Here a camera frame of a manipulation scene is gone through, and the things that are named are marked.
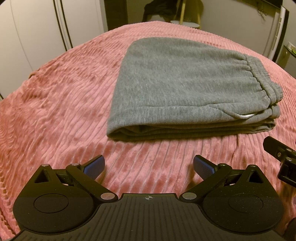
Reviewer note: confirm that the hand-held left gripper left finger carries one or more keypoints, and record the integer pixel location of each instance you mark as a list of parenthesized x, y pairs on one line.
[(94, 166)]

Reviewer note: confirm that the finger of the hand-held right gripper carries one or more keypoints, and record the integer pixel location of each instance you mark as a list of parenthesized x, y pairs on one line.
[(272, 146)]

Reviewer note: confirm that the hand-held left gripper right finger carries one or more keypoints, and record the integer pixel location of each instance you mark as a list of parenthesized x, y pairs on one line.
[(204, 168)]

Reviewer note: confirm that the grey pants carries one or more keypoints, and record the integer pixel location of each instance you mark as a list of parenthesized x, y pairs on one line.
[(180, 85)]

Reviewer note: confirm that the pink ribbed blanket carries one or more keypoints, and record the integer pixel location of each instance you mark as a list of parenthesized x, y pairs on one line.
[(57, 120)]

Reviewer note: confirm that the white slotted panel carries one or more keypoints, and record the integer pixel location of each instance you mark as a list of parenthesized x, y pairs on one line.
[(278, 32)]

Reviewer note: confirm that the white wardrobe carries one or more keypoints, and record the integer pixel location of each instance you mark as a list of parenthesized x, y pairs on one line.
[(27, 37)]

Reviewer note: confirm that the dark clothing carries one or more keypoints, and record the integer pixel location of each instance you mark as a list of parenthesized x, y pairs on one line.
[(161, 10)]

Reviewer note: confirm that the dark wooden door frame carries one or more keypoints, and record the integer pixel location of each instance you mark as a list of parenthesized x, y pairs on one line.
[(115, 14)]

